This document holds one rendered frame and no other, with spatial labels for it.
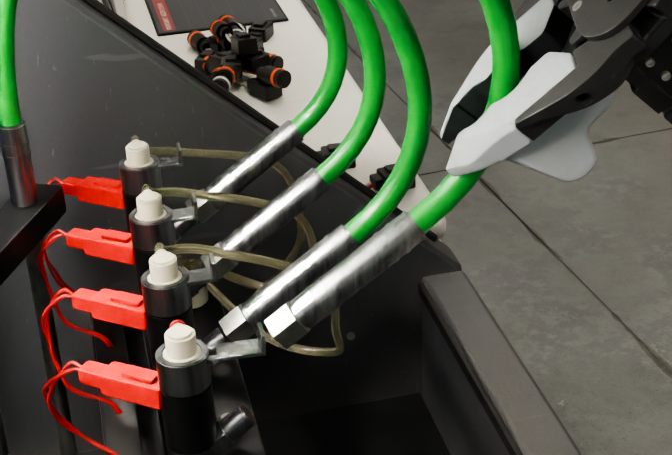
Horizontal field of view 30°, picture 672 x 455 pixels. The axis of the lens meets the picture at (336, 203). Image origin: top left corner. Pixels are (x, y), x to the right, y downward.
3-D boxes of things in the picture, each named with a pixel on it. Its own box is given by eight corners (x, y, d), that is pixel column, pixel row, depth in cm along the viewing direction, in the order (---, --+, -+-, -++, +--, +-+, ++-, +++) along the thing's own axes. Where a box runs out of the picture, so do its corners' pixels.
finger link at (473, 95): (505, 186, 68) (640, 88, 63) (427, 129, 65) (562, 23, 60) (501, 147, 70) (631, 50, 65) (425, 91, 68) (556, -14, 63)
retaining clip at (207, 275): (214, 270, 74) (212, 251, 73) (218, 284, 72) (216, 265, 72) (159, 278, 73) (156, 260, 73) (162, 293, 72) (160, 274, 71)
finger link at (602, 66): (541, 159, 59) (685, 28, 55) (519, 142, 58) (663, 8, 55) (519, 106, 63) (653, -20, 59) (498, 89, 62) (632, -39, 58)
